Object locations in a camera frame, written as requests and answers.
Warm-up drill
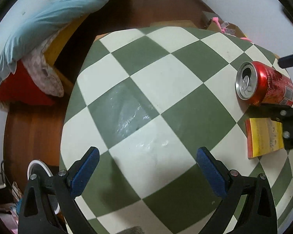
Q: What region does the yellow small box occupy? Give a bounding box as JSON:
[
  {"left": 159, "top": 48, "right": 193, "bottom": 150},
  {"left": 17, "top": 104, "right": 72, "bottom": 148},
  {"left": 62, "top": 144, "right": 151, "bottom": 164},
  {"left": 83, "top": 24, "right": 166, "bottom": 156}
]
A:
[{"left": 245, "top": 118, "right": 284, "bottom": 159}]

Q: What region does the red soda can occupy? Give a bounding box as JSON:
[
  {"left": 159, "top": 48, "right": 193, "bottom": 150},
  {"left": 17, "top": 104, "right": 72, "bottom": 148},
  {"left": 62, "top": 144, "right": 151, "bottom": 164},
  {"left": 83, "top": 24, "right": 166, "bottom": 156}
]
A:
[{"left": 235, "top": 61, "right": 293, "bottom": 107}]

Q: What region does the white round trash bin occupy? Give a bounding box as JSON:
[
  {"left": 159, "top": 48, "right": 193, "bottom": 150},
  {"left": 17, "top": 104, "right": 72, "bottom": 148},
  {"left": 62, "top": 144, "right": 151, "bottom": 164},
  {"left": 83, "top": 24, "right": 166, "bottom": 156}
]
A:
[{"left": 27, "top": 160, "right": 60, "bottom": 215}]

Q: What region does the cardboard box with toys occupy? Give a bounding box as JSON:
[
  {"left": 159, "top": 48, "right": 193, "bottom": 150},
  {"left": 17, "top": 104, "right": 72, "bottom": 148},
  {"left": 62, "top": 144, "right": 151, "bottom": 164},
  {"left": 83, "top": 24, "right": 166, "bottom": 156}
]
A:
[{"left": 206, "top": 20, "right": 247, "bottom": 39}]

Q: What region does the pink plush toy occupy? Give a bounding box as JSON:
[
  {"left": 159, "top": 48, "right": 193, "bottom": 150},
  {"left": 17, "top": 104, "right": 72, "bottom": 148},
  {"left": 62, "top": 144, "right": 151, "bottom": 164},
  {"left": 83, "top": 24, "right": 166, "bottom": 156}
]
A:
[{"left": 212, "top": 16, "right": 251, "bottom": 42}]

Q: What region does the flat cardboard piece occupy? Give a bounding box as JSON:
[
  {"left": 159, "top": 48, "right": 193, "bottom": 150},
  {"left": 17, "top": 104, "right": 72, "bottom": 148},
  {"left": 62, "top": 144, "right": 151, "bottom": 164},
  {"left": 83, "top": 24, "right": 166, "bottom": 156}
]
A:
[{"left": 150, "top": 20, "right": 197, "bottom": 28}]

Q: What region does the red bed sheet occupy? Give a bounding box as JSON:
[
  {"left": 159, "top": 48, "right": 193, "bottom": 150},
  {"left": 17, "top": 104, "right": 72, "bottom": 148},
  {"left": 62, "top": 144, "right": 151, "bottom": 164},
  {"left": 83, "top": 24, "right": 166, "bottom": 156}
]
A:
[{"left": 0, "top": 60, "right": 55, "bottom": 106}]

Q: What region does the patterned mattress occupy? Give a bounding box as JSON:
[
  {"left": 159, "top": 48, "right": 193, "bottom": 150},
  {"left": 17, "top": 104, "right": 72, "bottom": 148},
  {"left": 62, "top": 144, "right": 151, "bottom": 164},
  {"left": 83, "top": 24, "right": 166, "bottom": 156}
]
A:
[{"left": 21, "top": 31, "right": 64, "bottom": 97}]

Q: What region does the green white checkered tablecloth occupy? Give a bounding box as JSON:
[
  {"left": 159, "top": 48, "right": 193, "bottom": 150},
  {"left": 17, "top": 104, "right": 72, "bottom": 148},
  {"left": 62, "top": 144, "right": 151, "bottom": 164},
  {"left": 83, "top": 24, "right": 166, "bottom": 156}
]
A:
[{"left": 60, "top": 27, "right": 293, "bottom": 233}]

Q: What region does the light blue duvet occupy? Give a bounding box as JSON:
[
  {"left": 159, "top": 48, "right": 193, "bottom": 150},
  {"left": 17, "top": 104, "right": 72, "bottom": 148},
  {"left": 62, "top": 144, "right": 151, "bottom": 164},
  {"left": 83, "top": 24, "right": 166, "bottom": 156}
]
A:
[{"left": 0, "top": 0, "right": 109, "bottom": 84}]

